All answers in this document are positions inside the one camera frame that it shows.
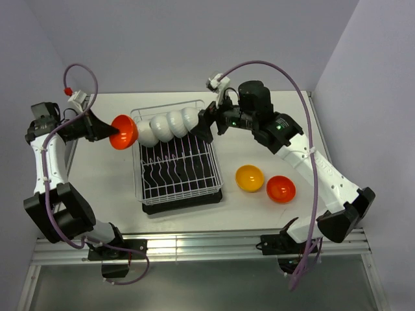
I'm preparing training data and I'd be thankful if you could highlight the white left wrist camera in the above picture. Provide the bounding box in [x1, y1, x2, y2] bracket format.
[64, 87, 91, 114]

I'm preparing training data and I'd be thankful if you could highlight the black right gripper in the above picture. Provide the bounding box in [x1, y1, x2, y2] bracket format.
[191, 86, 257, 143]

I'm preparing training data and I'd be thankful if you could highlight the orange plastic bowl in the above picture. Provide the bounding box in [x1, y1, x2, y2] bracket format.
[266, 176, 296, 204]
[110, 115, 139, 150]

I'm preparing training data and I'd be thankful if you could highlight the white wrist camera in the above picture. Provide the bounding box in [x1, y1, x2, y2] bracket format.
[206, 73, 230, 108]
[64, 87, 91, 114]

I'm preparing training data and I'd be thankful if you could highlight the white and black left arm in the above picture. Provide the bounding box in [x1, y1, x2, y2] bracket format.
[23, 102, 126, 259]

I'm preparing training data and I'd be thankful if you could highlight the aluminium frame rail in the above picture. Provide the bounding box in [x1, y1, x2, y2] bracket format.
[30, 229, 371, 266]

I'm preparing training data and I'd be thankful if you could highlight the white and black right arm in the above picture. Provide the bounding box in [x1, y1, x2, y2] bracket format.
[191, 78, 375, 253]

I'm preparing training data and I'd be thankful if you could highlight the black drip tray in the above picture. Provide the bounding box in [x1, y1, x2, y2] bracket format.
[138, 129, 224, 216]

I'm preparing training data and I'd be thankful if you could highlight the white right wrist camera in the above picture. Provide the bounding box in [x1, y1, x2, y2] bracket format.
[206, 73, 230, 108]

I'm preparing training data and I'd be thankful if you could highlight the white wire dish rack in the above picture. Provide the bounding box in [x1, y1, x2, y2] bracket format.
[130, 99, 226, 207]

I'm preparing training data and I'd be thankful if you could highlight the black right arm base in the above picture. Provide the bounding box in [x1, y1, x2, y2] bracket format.
[255, 231, 306, 275]

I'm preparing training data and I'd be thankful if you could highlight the yellow plastic bowl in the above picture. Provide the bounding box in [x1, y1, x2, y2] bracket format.
[235, 165, 265, 192]

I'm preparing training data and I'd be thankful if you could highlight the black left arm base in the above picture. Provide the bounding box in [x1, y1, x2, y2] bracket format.
[88, 239, 147, 279]

